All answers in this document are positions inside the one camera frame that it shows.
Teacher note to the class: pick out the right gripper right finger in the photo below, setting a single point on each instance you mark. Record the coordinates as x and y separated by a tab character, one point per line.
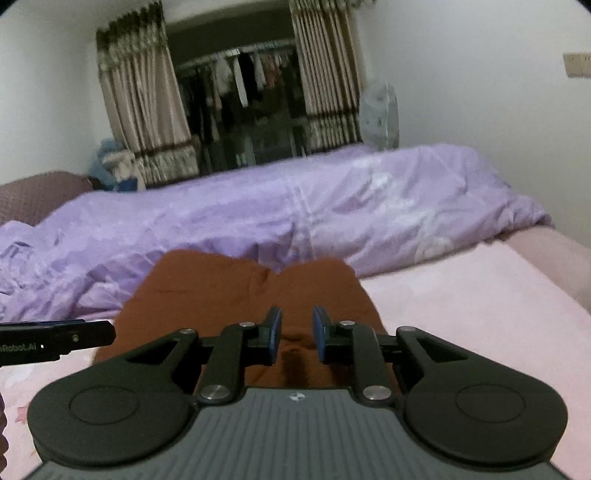
360	355

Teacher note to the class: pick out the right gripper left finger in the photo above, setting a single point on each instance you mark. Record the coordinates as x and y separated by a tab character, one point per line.
226	357

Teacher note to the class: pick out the brown padded jacket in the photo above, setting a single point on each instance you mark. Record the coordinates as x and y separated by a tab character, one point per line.
208	292

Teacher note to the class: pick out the blue and white clothes pile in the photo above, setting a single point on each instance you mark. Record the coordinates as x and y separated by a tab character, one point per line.
114	169

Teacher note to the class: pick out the dark window with hanging clothes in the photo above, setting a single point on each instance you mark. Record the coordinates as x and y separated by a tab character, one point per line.
239	77

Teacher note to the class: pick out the purple duvet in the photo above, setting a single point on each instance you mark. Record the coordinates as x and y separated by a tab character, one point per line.
377	211

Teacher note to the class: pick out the quilted mauve headboard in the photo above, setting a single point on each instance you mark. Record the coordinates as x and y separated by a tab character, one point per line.
30	200

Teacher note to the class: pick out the pink printed blanket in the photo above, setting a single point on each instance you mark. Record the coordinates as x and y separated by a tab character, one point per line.
524	302

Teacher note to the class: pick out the covered standing fan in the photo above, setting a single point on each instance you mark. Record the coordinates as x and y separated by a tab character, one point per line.
379	117

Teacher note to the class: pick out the left beige striped curtain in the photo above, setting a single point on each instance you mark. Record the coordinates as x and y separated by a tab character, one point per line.
142	97

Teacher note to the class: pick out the beige striped curtain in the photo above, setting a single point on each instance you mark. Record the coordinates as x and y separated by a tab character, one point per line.
142	97
329	74

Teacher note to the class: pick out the right beige striped curtain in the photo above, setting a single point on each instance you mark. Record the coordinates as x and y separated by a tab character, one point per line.
329	74

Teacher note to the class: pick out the wall switch plate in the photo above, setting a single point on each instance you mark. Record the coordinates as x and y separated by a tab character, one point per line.
577	65

